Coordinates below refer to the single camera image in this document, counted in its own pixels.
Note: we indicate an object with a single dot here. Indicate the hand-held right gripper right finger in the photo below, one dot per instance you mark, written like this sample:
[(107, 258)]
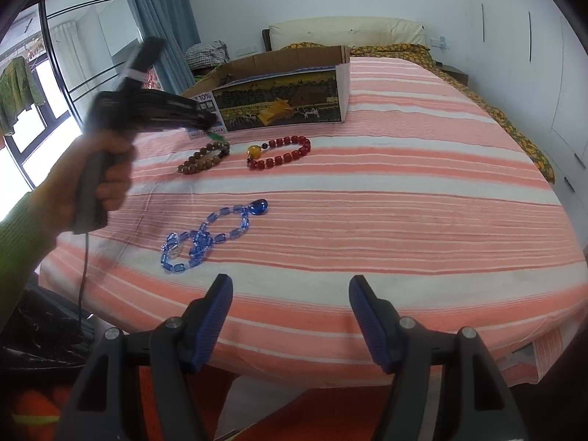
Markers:
[(372, 326)]

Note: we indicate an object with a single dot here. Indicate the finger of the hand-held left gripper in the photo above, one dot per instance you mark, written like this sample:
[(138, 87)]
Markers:
[(174, 103), (179, 120)]

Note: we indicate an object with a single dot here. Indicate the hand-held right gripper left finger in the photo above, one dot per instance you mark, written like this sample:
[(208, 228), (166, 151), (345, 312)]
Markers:
[(209, 326)]

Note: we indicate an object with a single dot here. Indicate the printed cardboard box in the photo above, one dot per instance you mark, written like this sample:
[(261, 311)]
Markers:
[(285, 96)]

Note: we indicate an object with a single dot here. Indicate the person's left forearm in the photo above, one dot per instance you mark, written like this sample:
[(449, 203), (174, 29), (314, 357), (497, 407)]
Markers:
[(23, 248)]

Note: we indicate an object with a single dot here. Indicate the person's left hand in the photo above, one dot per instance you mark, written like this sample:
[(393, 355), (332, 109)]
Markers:
[(115, 179)]

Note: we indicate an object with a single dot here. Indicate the colourful bag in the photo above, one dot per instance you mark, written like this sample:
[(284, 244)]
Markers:
[(154, 83)]

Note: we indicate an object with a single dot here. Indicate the plaid clothes pile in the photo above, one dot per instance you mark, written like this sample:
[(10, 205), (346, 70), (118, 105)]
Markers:
[(206, 53)]

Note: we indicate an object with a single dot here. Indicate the black framed glass door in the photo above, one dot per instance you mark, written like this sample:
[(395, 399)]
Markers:
[(59, 64)]

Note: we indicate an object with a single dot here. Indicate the blue curtain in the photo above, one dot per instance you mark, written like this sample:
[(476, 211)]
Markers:
[(156, 9)]

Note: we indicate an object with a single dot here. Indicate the hanging green clothes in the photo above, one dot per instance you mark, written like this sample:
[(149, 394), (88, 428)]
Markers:
[(18, 92)]

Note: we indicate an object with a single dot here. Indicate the person's orange clothing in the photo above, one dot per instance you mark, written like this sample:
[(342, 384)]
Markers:
[(298, 418)]

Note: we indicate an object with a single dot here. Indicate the cream bed headboard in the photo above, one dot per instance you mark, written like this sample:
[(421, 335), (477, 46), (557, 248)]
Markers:
[(344, 32)]

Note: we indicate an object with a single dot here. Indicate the dark nightstand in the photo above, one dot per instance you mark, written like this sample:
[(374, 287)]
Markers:
[(452, 73)]

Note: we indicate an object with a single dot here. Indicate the white wardrobe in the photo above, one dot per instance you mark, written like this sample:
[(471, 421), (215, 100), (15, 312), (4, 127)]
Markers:
[(528, 78)]

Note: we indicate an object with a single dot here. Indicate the white wall socket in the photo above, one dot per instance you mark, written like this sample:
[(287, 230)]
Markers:
[(246, 49)]

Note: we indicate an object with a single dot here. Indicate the white wall switch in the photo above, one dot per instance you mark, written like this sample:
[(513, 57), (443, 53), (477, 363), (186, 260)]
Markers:
[(441, 42)]

